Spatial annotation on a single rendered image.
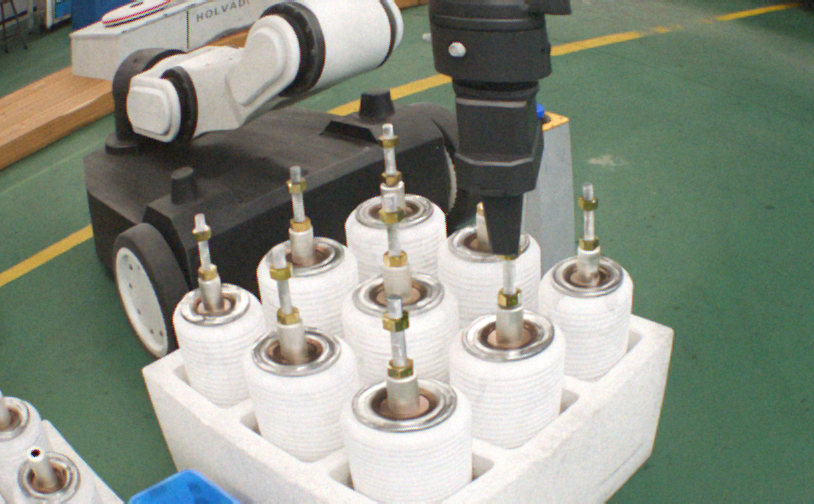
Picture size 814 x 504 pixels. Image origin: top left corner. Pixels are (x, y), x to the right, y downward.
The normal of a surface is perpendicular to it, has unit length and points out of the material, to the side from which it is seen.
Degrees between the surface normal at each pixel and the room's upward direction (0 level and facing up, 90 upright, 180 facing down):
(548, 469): 90
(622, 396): 90
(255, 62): 90
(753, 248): 0
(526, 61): 90
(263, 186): 0
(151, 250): 31
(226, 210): 45
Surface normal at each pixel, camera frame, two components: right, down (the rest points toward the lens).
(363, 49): 0.69, 0.46
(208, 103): -0.71, 0.36
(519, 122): 0.22, 0.41
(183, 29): 0.70, 0.27
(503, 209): -0.22, 0.44
